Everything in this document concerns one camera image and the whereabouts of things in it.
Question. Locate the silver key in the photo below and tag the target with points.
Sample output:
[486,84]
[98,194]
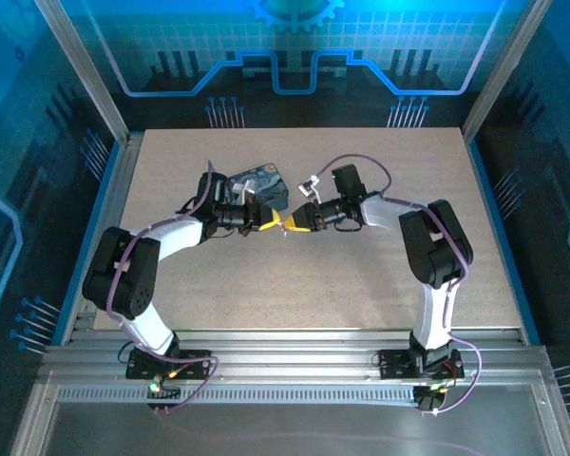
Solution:
[282,233]

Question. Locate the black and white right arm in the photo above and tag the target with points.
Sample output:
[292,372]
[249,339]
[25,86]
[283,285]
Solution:
[432,252]

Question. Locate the blue table edge trim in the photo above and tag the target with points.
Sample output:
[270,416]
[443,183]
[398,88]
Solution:
[486,190]
[103,190]

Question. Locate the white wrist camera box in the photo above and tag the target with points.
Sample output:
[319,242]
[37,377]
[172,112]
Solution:
[241,190]
[306,188]

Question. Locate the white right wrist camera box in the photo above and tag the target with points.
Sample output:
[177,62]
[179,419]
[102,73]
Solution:
[306,188]

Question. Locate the aluminium frame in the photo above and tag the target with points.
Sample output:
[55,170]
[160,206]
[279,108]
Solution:
[285,354]

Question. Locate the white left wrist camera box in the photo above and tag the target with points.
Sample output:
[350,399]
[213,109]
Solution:
[241,190]

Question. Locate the blue circuit print backdrop panel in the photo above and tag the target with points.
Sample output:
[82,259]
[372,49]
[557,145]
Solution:
[19,142]
[171,28]
[551,142]

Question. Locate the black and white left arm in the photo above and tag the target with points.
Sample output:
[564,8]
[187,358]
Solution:
[123,285]

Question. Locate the starry night print box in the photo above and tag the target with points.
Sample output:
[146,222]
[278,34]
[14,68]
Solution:
[271,183]

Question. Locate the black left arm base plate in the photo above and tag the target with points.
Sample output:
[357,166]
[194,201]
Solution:
[195,366]

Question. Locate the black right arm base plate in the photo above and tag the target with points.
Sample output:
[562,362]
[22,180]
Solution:
[394,366]

